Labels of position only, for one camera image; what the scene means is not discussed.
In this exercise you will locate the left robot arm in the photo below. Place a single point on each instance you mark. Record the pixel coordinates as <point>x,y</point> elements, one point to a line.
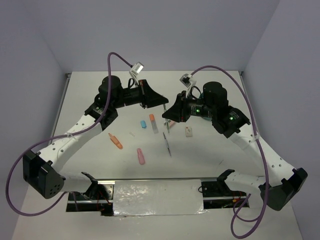
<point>42,170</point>

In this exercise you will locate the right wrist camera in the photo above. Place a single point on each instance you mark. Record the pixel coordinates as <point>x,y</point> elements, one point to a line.
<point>188,81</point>

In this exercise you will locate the white eraser with label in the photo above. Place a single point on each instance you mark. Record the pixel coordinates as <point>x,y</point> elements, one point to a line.
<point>188,132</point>

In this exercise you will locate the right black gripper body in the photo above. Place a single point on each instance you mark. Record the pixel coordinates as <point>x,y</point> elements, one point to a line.
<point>197,108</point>

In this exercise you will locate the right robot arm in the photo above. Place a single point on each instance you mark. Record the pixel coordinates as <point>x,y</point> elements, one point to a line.
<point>280,183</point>

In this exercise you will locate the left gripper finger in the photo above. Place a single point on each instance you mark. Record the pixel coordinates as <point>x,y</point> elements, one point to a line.
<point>148,92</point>
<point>155,101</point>

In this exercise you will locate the pink white correction tape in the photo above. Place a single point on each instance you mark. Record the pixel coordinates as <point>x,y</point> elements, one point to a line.
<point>170,124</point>

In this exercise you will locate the grey highlighter orange cap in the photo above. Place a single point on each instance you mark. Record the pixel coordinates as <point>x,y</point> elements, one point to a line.
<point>153,124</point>

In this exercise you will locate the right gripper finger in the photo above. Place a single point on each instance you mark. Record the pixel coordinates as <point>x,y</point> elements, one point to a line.
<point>173,116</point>
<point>175,109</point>

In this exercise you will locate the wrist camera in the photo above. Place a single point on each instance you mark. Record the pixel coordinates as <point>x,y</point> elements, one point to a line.
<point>188,81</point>
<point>135,70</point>

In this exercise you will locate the silver foil sheet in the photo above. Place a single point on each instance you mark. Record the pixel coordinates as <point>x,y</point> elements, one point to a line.
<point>157,198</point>

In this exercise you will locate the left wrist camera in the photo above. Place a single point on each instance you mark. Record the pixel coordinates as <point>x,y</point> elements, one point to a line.
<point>135,70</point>

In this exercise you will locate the blue highlighter cap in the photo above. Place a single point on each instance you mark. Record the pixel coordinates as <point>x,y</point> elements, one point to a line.
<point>143,124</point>

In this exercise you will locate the orange transparent highlighter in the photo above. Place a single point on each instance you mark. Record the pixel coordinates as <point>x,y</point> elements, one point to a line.
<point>115,141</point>

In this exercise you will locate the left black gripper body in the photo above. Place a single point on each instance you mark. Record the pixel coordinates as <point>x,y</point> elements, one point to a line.
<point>131,96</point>

